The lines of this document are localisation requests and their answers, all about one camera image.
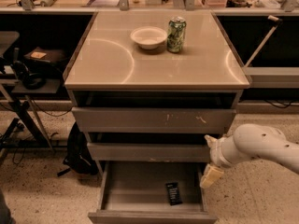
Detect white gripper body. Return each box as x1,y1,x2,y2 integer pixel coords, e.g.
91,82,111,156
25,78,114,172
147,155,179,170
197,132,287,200
205,134,237,169

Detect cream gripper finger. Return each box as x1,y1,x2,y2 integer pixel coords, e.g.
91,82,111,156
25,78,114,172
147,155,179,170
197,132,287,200
200,164,224,189

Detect dark rxbar blueberry bar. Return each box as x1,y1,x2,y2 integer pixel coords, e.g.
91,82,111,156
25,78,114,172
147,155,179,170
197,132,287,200
165,182,182,205

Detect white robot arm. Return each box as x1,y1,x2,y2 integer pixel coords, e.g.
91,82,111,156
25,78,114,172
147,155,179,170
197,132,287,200
200,124,299,189

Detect grey open bottom drawer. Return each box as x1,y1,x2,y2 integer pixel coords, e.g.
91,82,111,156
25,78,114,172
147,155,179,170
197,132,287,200
88,161,217,224

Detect grey drawer cabinet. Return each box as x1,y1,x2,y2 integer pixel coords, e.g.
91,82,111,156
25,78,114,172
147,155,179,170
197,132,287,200
62,9,252,179

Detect grey middle drawer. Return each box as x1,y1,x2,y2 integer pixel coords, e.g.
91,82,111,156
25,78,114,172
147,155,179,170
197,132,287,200
87,143,210,162

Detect grey top drawer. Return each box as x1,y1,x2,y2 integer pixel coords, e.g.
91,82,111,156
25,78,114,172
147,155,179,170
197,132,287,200
72,107,236,134

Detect green soda can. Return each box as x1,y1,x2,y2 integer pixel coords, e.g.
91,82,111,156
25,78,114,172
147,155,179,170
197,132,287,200
167,16,187,53

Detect black backpack on floor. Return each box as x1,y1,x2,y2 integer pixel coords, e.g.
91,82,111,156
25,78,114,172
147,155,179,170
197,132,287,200
57,123,99,177

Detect white bowl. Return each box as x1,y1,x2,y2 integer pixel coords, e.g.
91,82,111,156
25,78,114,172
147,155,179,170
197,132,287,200
130,26,167,49

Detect grey side stand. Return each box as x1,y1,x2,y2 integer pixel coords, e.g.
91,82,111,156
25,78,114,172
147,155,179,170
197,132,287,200
0,31,62,154

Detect black headphones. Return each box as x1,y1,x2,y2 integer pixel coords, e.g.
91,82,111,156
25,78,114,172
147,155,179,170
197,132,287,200
11,61,46,90

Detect dark box with label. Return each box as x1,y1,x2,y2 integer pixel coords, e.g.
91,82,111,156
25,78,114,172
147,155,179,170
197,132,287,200
24,47,67,63

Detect grey lever with handle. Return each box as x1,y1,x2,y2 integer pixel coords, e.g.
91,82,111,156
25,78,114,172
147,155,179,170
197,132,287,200
244,15,282,67

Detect black cable on floor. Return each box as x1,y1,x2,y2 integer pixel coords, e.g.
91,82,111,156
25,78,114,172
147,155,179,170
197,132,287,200
27,96,73,118

